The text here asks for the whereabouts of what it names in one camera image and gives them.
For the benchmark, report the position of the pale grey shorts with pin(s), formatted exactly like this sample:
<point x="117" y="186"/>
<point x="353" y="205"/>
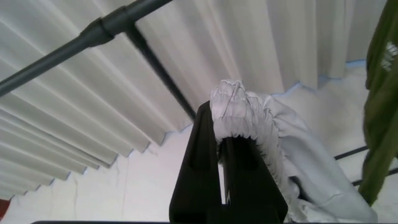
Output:
<point x="311" y="161"/>

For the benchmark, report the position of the green long-sleeved shirt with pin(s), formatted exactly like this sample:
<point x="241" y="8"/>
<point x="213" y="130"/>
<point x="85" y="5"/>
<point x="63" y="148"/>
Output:
<point x="379" y="124"/>

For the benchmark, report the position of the black clothes rack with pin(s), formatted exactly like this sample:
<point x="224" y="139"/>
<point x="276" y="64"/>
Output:
<point x="102" y="29"/>

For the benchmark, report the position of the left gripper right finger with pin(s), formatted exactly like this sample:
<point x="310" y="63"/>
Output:
<point x="248" y="180"/>

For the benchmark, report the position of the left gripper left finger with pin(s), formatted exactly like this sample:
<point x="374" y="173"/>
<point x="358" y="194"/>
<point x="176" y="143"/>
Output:
<point x="196" y="180"/>

